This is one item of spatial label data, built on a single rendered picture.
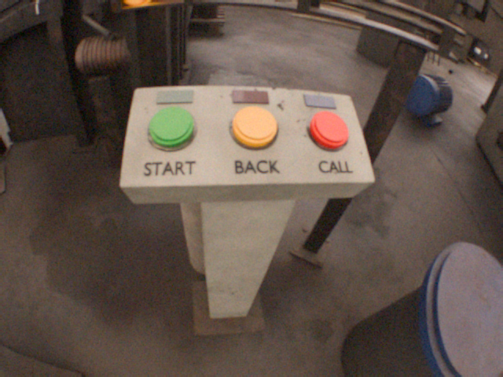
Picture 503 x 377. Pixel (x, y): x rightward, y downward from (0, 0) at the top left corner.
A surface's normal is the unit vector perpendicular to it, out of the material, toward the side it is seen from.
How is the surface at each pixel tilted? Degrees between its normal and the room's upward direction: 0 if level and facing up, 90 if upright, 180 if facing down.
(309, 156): 20
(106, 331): 0
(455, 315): 0
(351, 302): 0
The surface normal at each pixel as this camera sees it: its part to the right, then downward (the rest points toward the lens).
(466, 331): 0.11, -0.65
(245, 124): 0.15, -0.34
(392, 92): -0.46, 0.64
